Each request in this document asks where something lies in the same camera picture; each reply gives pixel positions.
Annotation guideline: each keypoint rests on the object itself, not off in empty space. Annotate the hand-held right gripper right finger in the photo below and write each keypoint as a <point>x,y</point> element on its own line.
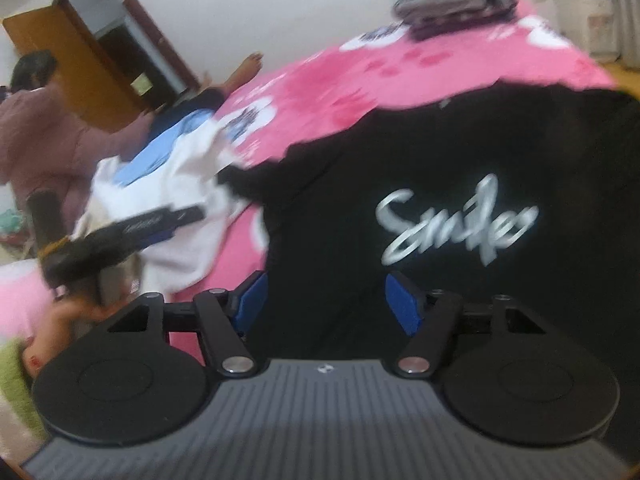
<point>402,305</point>

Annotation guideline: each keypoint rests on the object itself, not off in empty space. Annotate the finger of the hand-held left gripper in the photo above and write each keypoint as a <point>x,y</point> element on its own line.
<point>187,215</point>
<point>155,239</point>

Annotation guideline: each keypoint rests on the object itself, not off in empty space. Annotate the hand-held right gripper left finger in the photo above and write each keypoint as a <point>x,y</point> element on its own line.
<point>252,295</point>

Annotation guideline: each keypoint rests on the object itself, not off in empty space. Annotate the black printed t-shirt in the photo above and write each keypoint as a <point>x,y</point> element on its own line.
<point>450,160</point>

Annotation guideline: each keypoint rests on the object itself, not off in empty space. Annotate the person's left forearm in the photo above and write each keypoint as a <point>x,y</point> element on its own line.
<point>40,357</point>

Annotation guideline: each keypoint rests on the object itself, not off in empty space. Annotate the dark patterned folded clothes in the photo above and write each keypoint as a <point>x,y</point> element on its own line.
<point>460,15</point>

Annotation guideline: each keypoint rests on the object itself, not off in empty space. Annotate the person's left hand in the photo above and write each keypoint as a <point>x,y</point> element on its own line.
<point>75,320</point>

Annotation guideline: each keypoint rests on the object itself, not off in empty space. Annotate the white cloth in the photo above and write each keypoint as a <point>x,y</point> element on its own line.
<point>185,260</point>

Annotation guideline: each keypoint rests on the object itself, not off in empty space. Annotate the light blue cloth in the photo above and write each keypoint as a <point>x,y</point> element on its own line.
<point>150,155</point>

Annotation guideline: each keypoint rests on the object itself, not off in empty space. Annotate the green cloth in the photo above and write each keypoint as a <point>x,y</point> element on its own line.
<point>20,390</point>

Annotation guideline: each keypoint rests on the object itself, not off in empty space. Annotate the pink floral blanket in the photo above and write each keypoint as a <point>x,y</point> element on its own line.
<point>325,90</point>

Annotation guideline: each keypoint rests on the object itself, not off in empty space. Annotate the wooden door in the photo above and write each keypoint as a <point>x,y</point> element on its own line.
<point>65,55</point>

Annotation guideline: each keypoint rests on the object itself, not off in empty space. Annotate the white water dispenser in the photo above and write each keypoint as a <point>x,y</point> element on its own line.
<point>587,25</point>

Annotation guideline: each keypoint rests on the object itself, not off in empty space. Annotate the beige curtain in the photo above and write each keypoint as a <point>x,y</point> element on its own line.
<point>627,10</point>

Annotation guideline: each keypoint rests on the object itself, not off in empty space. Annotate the dark door frame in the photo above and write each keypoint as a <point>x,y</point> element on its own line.
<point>146,20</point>

